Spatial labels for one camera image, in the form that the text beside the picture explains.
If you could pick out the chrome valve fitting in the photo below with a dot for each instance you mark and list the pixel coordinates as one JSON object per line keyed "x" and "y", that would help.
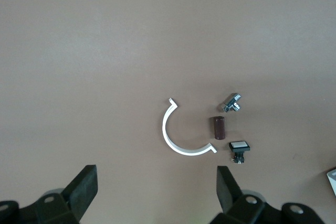
{"x": 231, "y": 103}

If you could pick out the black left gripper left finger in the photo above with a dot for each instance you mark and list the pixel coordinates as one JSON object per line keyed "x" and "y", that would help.
{"x": 81, "y": 190}

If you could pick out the black square white-top button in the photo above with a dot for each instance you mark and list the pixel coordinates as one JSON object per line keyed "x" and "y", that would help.
{"x": 239, "y": 148}

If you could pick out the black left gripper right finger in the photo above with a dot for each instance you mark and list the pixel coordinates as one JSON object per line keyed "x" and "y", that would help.
{"x": 228, "y": 192}

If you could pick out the dark brown cylinder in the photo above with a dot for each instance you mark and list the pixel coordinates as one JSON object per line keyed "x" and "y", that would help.
{"x": 218, "y": 128}

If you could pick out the white flat board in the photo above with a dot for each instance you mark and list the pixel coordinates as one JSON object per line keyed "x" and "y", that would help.
{"x": 333, "y": 182}

